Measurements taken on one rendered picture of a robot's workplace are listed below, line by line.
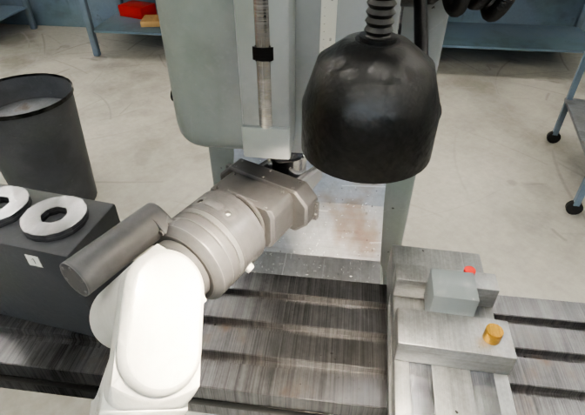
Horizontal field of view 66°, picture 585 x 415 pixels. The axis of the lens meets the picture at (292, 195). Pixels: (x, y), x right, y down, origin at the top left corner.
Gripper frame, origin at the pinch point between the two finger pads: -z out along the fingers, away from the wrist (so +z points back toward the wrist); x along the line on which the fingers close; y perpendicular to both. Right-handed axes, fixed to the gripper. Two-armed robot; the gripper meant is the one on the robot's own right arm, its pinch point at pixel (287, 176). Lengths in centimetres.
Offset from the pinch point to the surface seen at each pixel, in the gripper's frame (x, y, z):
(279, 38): -6.6, -20.8, 11.3
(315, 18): -7.0, -21.3, 7.0
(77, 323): 27.3, 27.6, 18.2
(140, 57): 310, 119, -234
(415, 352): -19.9, 21.2, -0.3
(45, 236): 28.6, 10.8, 16.9
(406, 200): -4, 30, -43
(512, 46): 19, 94, -374
